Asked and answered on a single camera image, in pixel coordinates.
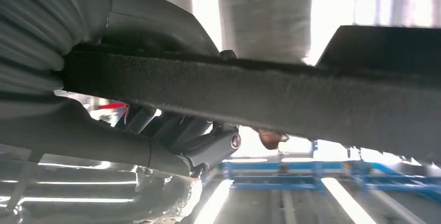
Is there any blue steel shelf rack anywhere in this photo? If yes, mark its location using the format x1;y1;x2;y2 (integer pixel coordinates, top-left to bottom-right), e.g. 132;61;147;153
203;139;441;203

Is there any person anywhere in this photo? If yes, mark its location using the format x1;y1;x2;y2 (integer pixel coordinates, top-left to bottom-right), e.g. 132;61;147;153
256;128;290;151

